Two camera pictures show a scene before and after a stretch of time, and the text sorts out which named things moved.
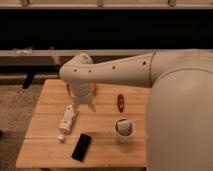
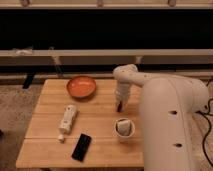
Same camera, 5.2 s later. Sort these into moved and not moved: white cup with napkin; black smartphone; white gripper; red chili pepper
Moved: white gripper
Not moved: red chili pepper; black smartphone; white cup with napkin
